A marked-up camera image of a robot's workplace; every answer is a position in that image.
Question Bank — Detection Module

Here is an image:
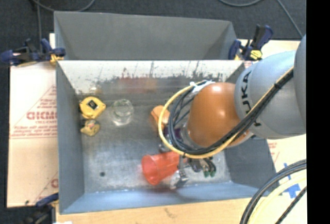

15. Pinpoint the small yellow toy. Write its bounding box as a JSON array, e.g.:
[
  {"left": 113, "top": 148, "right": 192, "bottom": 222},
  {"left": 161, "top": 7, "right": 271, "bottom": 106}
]
[{"left": 80, "top": 119, "right": 101, "bottom": 137}]

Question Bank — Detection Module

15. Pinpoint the purple object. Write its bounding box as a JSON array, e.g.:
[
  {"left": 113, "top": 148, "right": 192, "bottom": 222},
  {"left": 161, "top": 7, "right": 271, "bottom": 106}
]
[{"left": 164, "top": 124, "right": 182, "bottom": 142}]

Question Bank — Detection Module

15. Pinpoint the yellow tape measure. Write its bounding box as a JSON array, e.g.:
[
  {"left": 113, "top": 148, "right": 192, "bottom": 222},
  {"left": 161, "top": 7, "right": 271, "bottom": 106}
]
[{"left": 78, "top": 96, "right": 107, "bottom": 120}]

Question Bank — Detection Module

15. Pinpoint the brown cardboard board red print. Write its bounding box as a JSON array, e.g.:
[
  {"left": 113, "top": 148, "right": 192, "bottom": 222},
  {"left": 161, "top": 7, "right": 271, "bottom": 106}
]
[{"left": 6, "top": 37, "right": 307, "bottom": 209}]

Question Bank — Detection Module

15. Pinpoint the grey metal bin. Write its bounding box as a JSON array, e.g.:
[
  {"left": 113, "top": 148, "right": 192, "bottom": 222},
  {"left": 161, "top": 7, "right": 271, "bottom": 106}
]
[{"left": 53, "top": 10, "right": 278, "bottom": 215}]

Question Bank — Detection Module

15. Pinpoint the red plastic cup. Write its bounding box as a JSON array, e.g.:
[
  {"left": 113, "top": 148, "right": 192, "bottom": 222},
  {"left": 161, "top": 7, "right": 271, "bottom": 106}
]
[{"left": 141, "top": 151, "right": 181, "bottom": 186}]

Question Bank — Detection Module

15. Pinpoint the orange block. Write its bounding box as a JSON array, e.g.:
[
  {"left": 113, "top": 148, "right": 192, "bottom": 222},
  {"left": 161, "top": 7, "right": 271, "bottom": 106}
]
[{"left": 150, "top": 105, "right": 171, "bottom": 131}]

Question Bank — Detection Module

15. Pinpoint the clear glass jar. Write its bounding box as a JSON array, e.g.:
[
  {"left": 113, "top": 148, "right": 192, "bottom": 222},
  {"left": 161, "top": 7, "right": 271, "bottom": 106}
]
[{"left": 111, "top": 99, "right": 135, "bottom": 127}]

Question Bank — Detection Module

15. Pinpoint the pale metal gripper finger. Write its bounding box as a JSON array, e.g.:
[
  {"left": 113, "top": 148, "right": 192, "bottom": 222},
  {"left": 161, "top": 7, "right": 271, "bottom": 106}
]
[{"left": 170, "top": 169, "right": 190, "bottom": 190}]

